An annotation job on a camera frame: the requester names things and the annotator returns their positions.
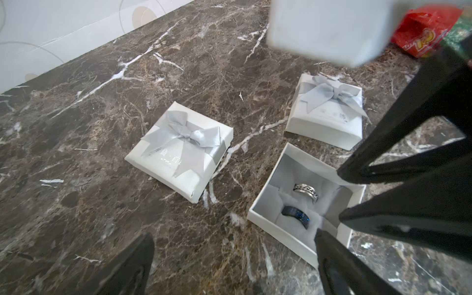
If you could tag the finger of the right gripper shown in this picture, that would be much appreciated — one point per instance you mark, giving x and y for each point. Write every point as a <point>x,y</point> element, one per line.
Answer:
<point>440,91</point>
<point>433,210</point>

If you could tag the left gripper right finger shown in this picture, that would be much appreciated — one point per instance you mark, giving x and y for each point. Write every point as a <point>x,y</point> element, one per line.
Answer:
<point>342,273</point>

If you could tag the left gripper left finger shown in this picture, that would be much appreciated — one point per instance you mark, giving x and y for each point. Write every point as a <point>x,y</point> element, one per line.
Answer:
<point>127,273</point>

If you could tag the white lift-off box lid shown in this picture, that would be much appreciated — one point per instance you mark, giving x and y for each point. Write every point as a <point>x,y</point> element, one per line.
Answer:
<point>327,110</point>

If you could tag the red snack bag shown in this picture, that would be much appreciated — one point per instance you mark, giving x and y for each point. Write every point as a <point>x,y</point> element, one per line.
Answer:
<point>422,29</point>

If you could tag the white gift box grey bow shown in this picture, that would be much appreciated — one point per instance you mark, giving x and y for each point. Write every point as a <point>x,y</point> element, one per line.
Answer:
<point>182,150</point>

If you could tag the white lift-off box base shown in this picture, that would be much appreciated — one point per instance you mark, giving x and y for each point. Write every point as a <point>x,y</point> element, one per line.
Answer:
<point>302,195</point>

